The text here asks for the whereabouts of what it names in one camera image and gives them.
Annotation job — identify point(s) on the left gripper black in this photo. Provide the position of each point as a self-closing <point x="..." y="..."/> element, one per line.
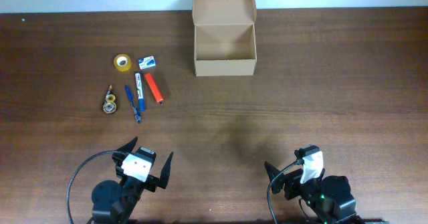
<point x="152" y="182"/>

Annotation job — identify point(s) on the yellow clear tape roll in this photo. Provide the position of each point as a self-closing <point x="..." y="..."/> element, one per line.
<point x="122" y="62"/>

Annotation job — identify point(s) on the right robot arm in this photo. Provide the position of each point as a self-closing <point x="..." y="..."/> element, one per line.
<point x="328" y="197"/>

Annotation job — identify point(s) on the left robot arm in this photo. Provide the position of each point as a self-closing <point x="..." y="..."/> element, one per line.
<point x="114" y="202"/>

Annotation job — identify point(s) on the black yellow correction tape dispenser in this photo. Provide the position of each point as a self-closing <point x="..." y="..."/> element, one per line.
<point x="109" y="105"/>

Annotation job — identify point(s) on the blue ballpoint pen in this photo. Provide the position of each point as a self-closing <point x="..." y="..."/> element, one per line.
<point x="131" y="100"/>

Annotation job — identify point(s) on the white blue staples box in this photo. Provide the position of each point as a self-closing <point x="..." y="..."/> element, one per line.
<point x="146" y="62"/>

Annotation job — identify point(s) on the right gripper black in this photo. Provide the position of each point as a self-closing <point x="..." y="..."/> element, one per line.
<point x="291" y="184"/>

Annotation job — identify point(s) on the brown cardboard box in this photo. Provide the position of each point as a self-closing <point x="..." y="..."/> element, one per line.
<point x="225" y="43"/>

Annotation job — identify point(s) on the orange red stapler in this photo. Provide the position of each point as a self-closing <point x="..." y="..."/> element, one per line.
<point x="154" y="88"/>

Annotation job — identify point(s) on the white blue marker pen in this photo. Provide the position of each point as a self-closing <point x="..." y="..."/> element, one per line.
<point x="139" y="89"/>

